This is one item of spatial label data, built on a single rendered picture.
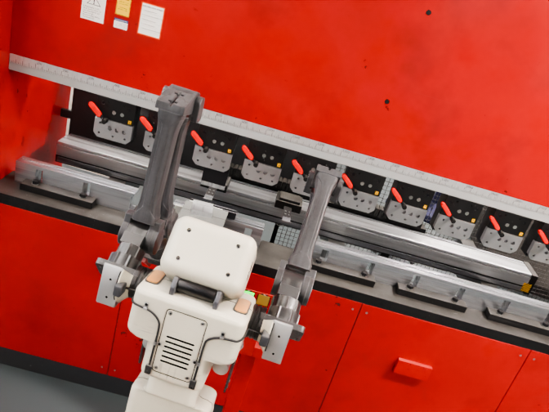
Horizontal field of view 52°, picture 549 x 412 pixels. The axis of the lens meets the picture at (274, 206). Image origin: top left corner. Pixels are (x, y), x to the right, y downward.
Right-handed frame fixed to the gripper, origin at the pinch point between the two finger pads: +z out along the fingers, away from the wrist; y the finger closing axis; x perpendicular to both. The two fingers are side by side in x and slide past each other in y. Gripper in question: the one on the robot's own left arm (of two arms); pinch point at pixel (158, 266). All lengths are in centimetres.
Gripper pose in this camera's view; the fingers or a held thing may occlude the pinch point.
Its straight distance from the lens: 187.7
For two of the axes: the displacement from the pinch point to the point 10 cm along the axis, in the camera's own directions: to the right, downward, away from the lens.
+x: -2.7, 7.3, -6.2
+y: -9.5, -3.1, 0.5
